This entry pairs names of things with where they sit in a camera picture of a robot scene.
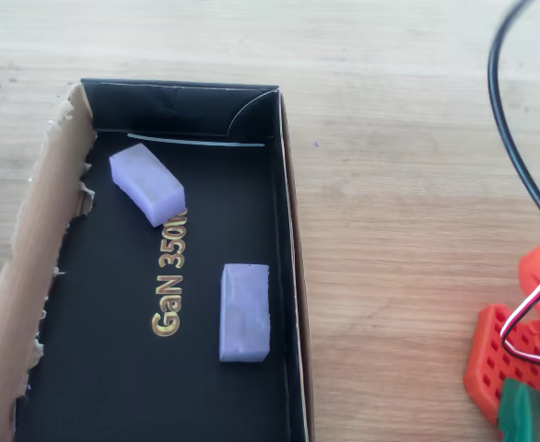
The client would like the purple foam block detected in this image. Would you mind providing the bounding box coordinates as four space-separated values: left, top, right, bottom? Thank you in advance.
109 142 187 228
217 262 272 364

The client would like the black cardboard box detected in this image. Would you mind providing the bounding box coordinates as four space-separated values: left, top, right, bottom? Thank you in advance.
0 77 317 442

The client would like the thick black cable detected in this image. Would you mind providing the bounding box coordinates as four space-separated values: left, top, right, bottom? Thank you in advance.
487 0 540 238

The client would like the red white black servo wire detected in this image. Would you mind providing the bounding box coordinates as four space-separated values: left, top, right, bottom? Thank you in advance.
499 260 540 369

